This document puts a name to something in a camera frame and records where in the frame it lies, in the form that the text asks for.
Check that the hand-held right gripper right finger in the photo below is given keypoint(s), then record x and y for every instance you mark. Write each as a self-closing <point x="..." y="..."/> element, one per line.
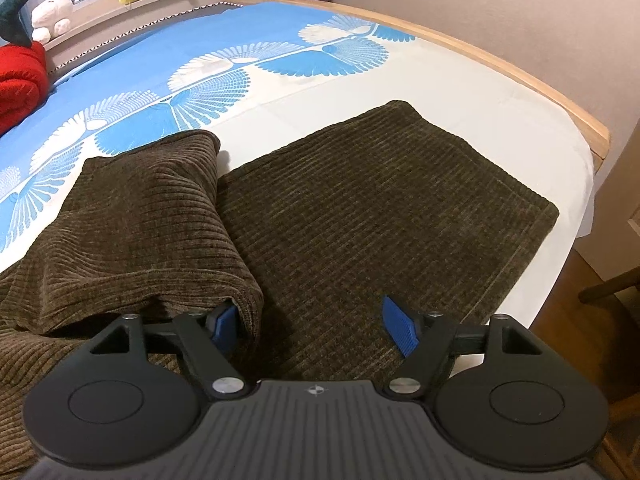
<point x="400" y="325"/>

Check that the dark wooden chair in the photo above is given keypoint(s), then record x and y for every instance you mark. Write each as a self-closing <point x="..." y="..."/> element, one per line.
<point x="610" y="280"/>

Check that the blue white printed bed sheet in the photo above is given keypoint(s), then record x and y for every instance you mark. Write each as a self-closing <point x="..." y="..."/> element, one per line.
<point x="150" y="35"/>

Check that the wooden bed frame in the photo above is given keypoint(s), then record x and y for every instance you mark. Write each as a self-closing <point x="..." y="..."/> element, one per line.
<point x="500" y="57"/>

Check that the dark teal plush toy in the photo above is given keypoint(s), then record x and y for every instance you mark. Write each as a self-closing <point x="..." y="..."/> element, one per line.
<point x="15" y="15"/>

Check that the white plush toy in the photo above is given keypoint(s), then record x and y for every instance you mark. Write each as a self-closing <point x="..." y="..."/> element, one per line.
<point x="52" y="10"/>

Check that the red blanket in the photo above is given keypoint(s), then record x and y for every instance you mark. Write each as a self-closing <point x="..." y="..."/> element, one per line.
<point x="17" y="85"/>

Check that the beige window ledge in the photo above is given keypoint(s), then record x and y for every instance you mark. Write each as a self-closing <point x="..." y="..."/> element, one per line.
<point x="165" y="2"/>

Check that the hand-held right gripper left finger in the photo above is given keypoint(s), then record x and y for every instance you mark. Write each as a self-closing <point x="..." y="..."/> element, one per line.
<point x="224" y="329"/>

